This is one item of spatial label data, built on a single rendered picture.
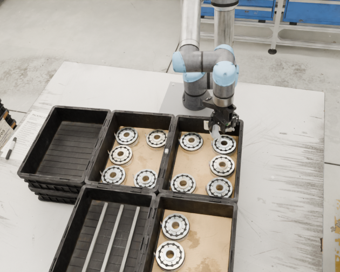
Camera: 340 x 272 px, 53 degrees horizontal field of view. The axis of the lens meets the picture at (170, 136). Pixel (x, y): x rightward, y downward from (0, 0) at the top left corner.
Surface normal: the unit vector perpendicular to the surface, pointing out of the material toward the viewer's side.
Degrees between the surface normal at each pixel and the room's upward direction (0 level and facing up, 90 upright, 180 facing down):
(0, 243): 0
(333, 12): 90
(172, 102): 3
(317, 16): 90
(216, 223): 0
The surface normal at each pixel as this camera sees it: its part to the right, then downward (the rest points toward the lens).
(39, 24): -0.10, -0.63
